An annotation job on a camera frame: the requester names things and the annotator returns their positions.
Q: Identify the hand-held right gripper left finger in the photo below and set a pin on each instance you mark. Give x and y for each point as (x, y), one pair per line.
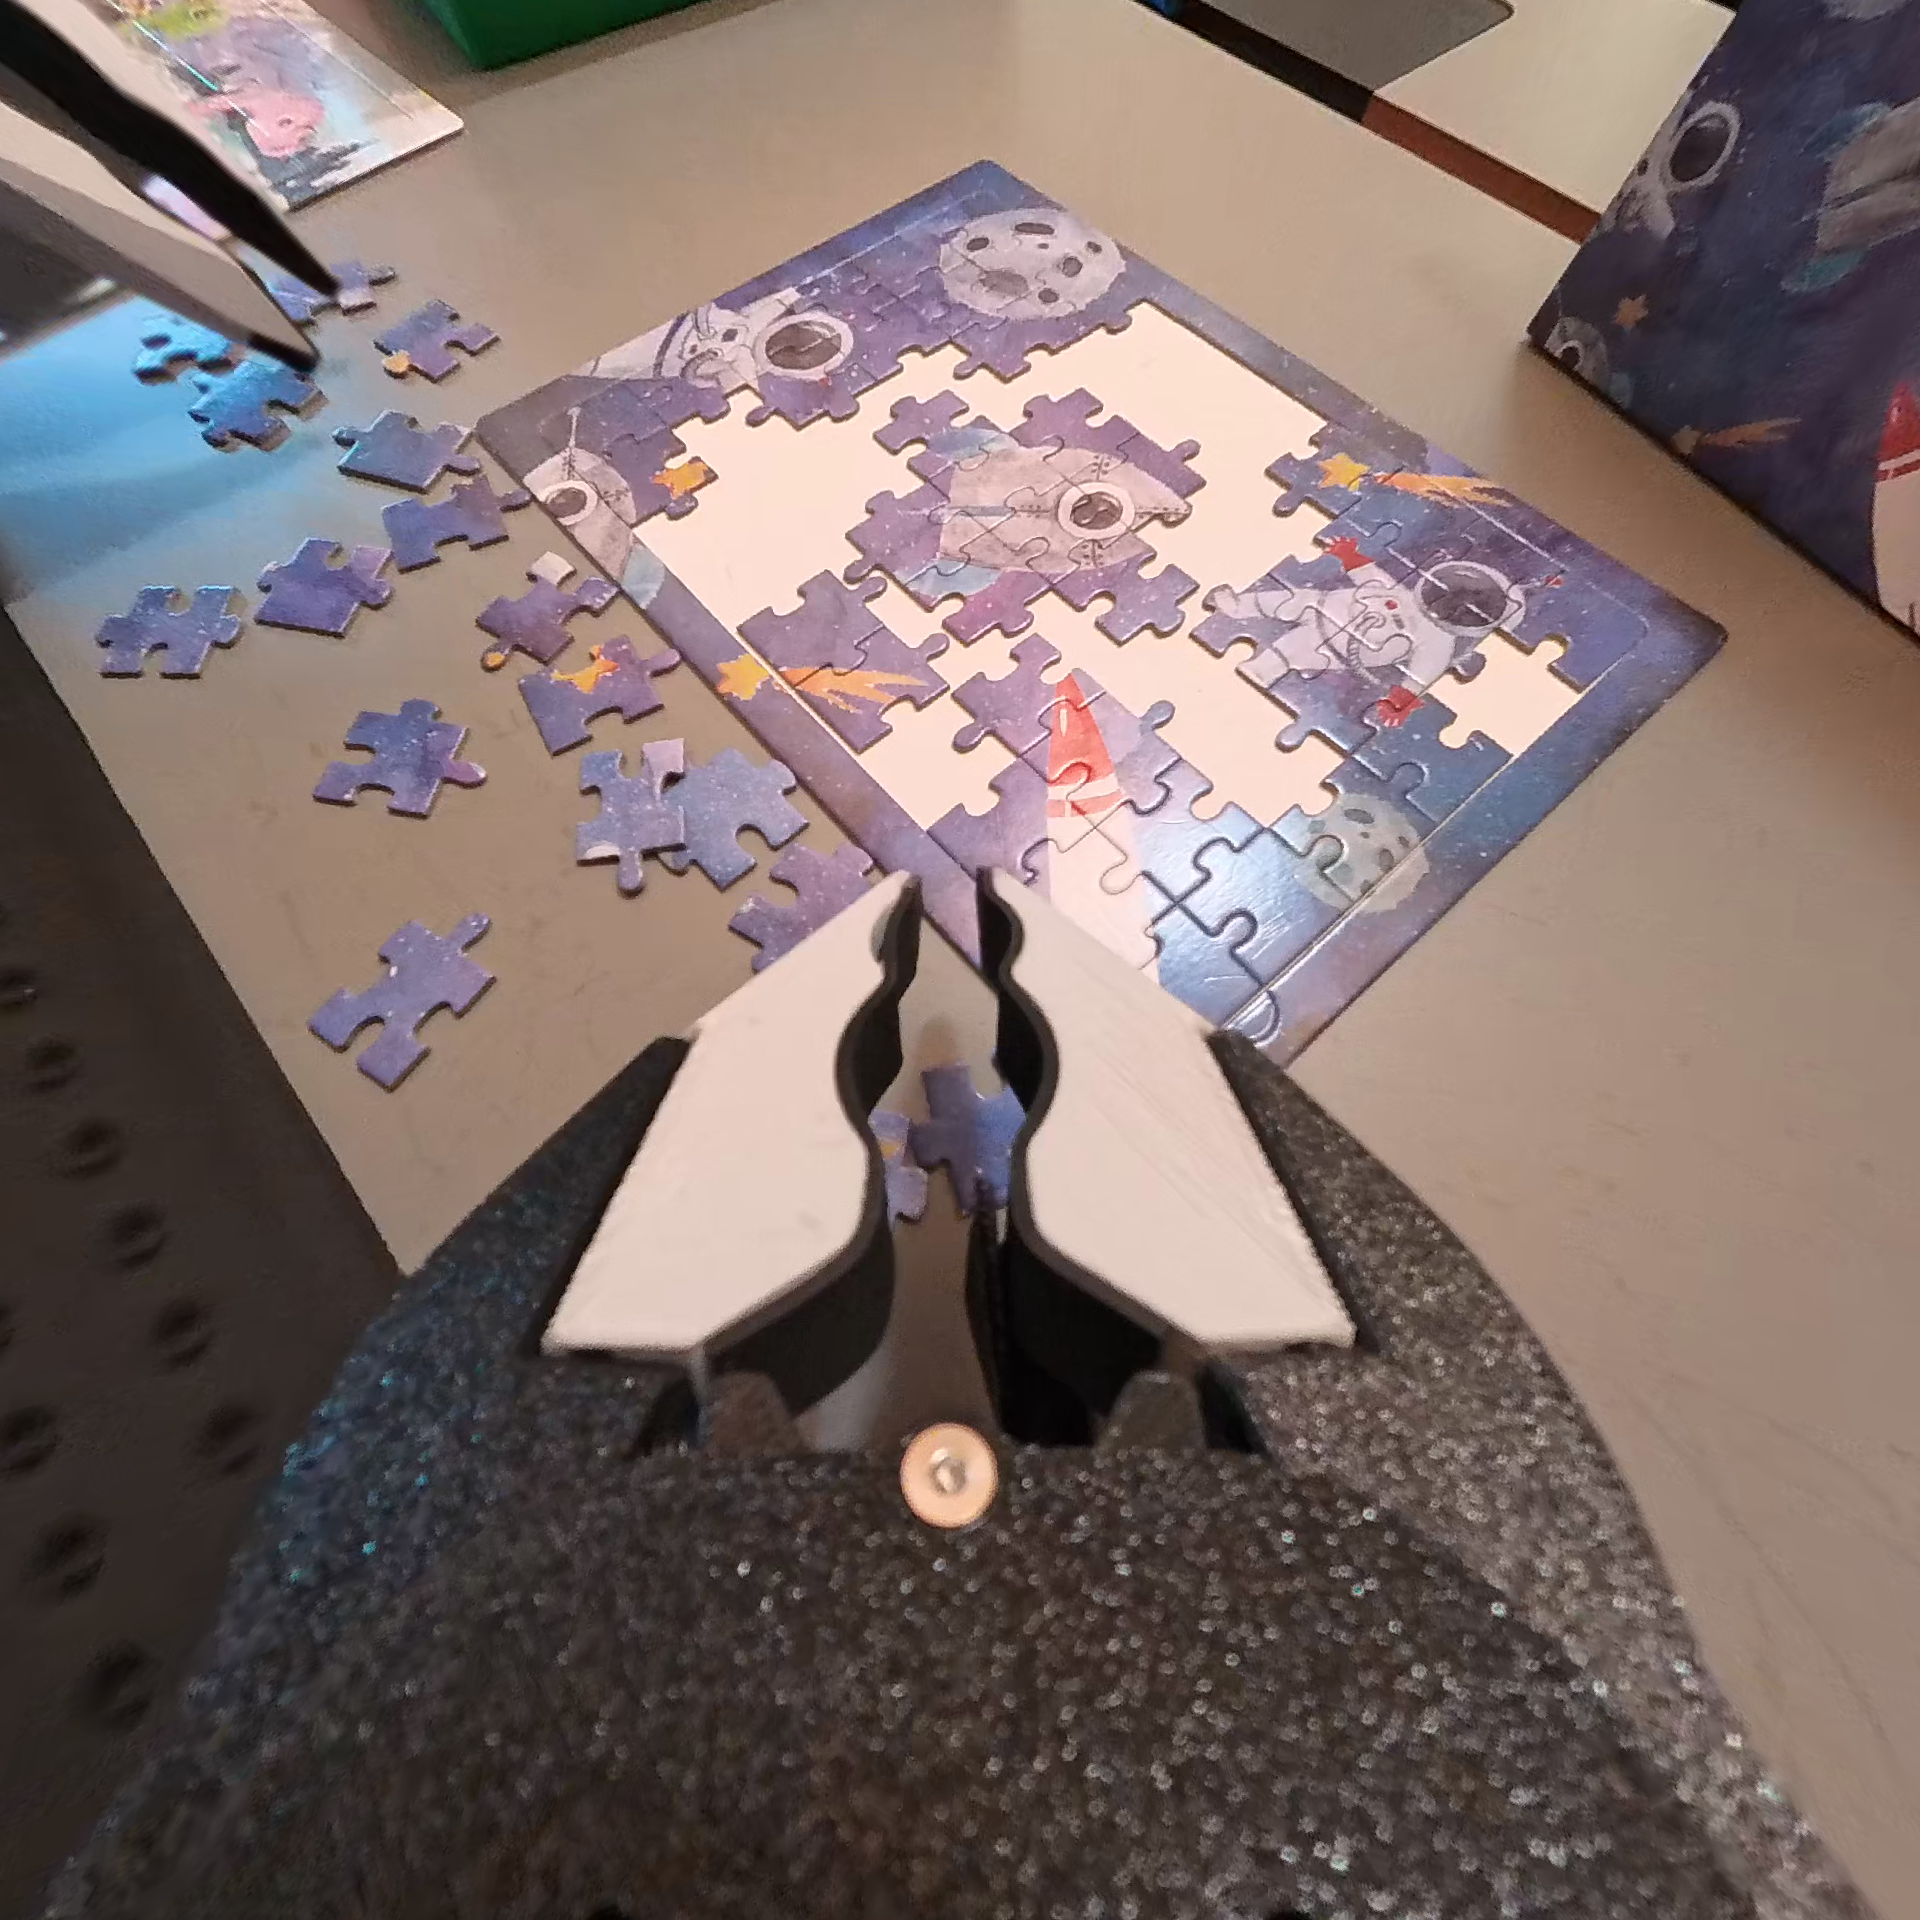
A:
(721, 1185)

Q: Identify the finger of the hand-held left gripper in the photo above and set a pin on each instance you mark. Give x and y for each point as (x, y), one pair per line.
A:
(149, 150)
(118, 235)

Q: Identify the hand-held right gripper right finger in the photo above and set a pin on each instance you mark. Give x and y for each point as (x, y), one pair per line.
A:
(1170, 1185)

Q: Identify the puzzle pieces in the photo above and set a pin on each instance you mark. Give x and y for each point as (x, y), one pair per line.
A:
(404, 991)

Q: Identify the space puzzle board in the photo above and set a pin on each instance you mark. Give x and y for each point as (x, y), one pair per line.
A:
(1576, 630)

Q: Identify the grey desk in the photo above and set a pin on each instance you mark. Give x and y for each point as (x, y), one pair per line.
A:
(1650, 1051)

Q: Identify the colourful cartoon puzzle board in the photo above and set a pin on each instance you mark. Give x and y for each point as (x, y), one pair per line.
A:
(360, 119)

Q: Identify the green plastic bin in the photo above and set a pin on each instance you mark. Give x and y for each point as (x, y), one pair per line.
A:
(570, 25)

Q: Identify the illustrated puzzle box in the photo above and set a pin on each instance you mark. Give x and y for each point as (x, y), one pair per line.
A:
(1770, 300)

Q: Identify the dark grey flat panel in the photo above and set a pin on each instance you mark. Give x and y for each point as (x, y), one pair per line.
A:
(1348, 45)

